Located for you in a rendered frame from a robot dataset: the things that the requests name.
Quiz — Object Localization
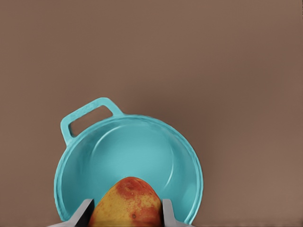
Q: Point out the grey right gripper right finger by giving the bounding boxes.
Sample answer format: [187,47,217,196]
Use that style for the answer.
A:
[161,199,195,227]

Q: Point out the orange-yellow potato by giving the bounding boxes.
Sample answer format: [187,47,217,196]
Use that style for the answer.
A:
[88,176,164,227]

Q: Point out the teal pot with handle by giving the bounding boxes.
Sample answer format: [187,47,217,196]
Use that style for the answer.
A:
[54,96,204,225]

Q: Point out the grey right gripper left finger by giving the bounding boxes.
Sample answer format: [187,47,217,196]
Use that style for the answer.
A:
[48,198,95,227]

